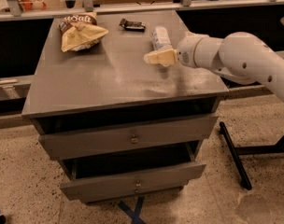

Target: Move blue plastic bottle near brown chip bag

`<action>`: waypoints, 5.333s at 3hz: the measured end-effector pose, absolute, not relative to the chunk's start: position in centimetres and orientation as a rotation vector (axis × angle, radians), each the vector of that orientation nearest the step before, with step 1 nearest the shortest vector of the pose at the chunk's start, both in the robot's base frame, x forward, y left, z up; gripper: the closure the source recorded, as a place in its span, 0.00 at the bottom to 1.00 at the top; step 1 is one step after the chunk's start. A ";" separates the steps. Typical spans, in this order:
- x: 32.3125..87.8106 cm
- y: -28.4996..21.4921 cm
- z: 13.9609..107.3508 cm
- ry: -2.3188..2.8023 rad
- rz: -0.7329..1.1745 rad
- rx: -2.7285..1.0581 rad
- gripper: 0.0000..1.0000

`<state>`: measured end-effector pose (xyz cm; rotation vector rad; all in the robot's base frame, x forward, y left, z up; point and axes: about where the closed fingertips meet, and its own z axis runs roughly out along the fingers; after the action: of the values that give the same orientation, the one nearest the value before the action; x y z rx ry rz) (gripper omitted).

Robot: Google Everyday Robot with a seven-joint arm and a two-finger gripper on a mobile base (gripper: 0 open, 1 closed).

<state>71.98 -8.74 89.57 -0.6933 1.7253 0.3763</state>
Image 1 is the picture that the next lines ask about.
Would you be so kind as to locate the black snack bar wrapper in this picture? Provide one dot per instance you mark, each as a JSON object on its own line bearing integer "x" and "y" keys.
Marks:
{"x": 136, "y": 26}

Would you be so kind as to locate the grey drawer cabinet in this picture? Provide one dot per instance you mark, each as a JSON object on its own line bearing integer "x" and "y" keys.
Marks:
{"x": 110, "y": 85}

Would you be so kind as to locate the black stand base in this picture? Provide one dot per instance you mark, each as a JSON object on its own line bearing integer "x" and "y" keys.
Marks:
{"x": 236, "y": 152}

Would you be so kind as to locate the grey drawer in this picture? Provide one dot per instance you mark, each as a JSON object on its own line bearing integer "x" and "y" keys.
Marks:
{"x": 89, "y": 142}
{"x": 95, "y": 189}

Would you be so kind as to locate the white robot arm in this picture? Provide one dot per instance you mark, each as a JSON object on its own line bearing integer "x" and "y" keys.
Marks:
{"x": 240, "y": 57}

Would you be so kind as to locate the brown chip bag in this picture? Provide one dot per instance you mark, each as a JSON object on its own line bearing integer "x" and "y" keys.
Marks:
{"x": 80, "y": 31}

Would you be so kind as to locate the lower grey drawer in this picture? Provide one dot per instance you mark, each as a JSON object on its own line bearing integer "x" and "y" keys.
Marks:
{"x": 95, "y": 189}

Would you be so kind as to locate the clear plastic water bottle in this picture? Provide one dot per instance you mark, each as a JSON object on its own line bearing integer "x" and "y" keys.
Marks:
{"x": 160, "y": 38}

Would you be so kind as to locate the upper grey drawer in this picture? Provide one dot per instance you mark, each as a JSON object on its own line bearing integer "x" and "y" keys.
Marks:
{"x": 89, "y": 142}

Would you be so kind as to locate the grey metal railing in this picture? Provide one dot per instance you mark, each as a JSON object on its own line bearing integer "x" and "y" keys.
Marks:
{"x": 142, "y": 3}

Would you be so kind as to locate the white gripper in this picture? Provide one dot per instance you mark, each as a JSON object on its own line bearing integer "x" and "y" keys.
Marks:
{"x": 186, "y": 52}

